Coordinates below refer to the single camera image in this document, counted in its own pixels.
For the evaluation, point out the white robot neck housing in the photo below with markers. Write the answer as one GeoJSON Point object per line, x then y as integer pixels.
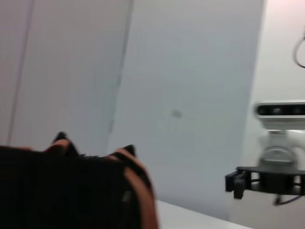
{"type": "Point", "coordinates": [276, 145]}

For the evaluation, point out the white depth camera bar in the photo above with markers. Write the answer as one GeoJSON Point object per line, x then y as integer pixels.
{"type": "Point", "coordinates": [278, 111]}

